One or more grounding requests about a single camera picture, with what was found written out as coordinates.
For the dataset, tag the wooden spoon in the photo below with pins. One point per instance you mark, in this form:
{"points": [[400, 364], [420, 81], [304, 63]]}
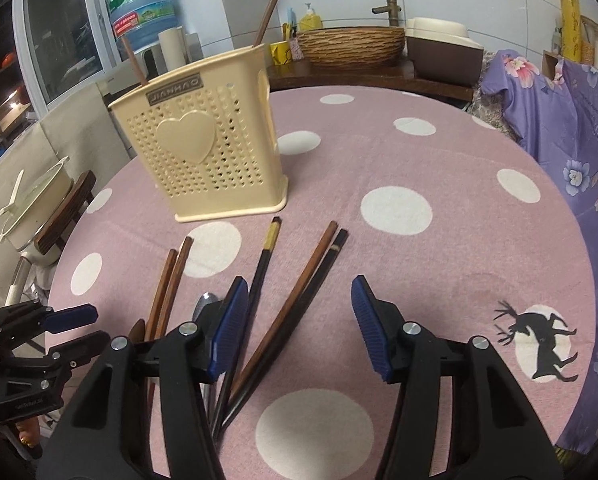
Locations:
{"points": [[138, 330]]}

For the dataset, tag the brown wooden chopstick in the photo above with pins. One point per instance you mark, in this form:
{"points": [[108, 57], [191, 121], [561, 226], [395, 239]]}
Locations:
{"points": [[304, 280], [161, 290], [176, 280], [274, 5], [135, 62]]}

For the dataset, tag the brass faucet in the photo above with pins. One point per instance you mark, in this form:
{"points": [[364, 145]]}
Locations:
{"points": [[391, 10]]}

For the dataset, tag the purple floral cloth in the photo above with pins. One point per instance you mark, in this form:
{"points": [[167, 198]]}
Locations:
{"points": [[554, 125]]}

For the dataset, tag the black chopstick with gold band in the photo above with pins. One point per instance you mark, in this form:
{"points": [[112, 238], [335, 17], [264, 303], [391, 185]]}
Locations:
{"points": [[261, 270]]}

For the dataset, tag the white cooking pot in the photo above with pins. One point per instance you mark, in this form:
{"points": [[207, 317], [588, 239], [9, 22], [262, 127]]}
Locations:
{"points": [[34, 210]]}

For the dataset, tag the metal spoon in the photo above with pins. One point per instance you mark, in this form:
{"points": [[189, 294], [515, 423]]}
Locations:
{"points": [[205, 302]]}

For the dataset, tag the plain black chopstick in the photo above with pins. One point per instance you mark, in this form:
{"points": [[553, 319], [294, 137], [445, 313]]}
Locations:
{"points": [[324, 270]]}

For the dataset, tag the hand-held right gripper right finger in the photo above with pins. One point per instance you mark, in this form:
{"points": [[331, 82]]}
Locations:
{"points": [[371, 332]]}

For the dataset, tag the dark wooden stool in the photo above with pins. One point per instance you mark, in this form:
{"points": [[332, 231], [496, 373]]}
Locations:
{"points": [[64, 220]]}

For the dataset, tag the white paper roll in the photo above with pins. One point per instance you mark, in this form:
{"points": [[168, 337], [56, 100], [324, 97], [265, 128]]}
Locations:
{"points": [[171, 45]]}

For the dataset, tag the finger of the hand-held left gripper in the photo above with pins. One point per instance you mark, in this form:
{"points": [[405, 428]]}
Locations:
{"points": [[86, 347], [71, 317]]}

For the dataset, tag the blue water bottle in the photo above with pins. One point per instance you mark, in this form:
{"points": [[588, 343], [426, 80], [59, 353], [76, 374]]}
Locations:
{"points": [[139, 10]]}

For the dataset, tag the dark wooden counter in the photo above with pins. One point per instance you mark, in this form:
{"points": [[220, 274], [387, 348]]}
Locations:
{"points": [[369, 80]]}

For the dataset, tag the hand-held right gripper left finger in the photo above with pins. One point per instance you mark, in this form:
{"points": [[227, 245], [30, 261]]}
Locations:
{"points": [[229, 332]]}

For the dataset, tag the tall yellow packet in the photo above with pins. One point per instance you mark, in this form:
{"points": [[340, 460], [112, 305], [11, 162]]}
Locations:
{"points": [[569, 15]]}

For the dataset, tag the glass window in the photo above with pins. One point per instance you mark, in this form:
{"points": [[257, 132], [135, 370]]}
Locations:
{"points": [[59, 25]]}

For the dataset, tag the yellow soap bottle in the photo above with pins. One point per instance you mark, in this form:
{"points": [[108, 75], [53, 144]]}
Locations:
{"points": [[310, 21]]}

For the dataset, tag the cream and brown box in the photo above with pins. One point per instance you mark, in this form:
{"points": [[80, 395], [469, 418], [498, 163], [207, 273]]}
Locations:
{"points": [[444, 55]]}

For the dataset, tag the cream plastic utensil holder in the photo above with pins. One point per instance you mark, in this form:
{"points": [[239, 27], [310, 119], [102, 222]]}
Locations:
{"points": [[189, 175]]}

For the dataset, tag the grey water dispenser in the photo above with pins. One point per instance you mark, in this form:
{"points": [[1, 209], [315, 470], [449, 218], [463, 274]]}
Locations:
{"points": [[109, 85]]}

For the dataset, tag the yellow cup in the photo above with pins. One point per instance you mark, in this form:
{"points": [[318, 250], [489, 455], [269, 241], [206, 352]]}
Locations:
{"points": [[279, 53]]}

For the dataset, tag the woven basket basin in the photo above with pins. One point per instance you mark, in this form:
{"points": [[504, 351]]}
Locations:
{"points": [[351, 45]]}

